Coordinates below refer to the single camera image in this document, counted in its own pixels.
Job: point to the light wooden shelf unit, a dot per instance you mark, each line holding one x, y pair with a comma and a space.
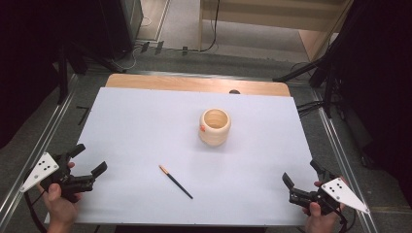
259, 16

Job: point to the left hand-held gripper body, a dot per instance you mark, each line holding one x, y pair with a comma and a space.
42, 168

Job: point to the dark cabinet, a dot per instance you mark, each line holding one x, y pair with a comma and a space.
124, 26

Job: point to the black tripod stand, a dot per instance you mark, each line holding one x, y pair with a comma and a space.
63, 74
327, 74

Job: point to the round wooden cup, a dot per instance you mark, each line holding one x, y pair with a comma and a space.
213, 134

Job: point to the black pencil with orange end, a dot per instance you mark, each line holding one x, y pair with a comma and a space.
176, 182

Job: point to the white board sheet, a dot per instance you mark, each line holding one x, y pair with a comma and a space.
145, 136

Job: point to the person's right hand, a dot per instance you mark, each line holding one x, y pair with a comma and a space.
320, 223

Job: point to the dark round table grommet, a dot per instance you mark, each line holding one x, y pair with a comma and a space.
234, 92

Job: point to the person's left hand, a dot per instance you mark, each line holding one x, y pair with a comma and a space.
61, 212

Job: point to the black curtain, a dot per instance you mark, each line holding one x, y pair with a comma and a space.
26, 64
382, 81

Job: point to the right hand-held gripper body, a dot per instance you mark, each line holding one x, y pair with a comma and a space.
343, 192

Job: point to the metal floor rail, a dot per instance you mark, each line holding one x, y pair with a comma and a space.
336, 152
42, 139

